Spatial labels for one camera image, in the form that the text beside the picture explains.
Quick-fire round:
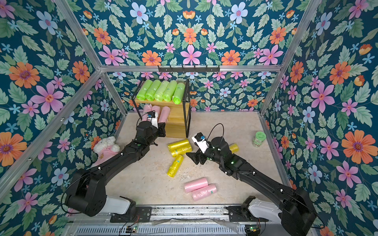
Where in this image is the wooden three-tier shelf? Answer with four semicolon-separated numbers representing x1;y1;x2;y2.
131;79;191;138

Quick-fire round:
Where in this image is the pink roll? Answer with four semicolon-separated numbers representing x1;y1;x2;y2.
142;104;153;121
158;106;171;124
152;105;161;117
192;184;217;201
184;178;208;193

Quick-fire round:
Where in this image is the green roll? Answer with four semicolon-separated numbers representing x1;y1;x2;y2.
145;80;161;101
162;80;177;102
154;81;169;102

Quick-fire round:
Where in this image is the green roll diagonal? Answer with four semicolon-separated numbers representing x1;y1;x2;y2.
172;83;186;105
136;80;153;100

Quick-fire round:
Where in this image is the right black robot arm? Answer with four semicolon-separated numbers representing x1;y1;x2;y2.
186;133;317;236

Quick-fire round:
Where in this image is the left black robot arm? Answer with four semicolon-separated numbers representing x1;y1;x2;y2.
64;121;165;217

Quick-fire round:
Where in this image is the yellow roll right diagonal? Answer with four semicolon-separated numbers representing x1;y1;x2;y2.
229;143;240;153

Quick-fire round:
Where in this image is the yellow roll diagonal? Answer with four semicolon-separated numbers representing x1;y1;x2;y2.
167;155;184;178
229;143;240;153

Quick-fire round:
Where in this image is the yellow roll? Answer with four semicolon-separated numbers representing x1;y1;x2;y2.
170;145;192;157
167;139;190;150

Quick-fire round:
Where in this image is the yellow roll top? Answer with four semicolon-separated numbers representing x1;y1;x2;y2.
167;139;190;150

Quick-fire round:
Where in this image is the yellow roll diagonal middle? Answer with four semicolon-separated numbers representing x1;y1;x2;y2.
167;155;184;178

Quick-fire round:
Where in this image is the pink roll bottom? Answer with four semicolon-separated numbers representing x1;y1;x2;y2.
192;184;217;201

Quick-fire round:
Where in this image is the green lidded jar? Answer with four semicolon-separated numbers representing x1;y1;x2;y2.
253;131;266;147

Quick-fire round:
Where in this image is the white plush toy pink shirt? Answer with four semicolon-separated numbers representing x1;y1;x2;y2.
91;136;120;167

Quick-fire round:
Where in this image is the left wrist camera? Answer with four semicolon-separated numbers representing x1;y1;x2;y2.
147;111;158;128

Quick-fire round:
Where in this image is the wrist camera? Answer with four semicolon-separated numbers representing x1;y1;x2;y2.
147;111;158;128
192;132;210;153

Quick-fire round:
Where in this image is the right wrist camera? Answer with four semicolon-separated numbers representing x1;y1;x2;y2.
192;132;210;153

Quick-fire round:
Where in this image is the aluminium front rail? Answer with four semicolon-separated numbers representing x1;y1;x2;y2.
68;199;316;227

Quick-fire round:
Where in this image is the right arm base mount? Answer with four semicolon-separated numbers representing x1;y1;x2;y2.
225;196;268;222

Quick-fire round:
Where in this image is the black wall hook rail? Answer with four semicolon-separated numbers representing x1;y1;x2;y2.
158;65;221;73

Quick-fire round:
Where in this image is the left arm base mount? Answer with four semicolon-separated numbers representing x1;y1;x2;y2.
110;202;152;223

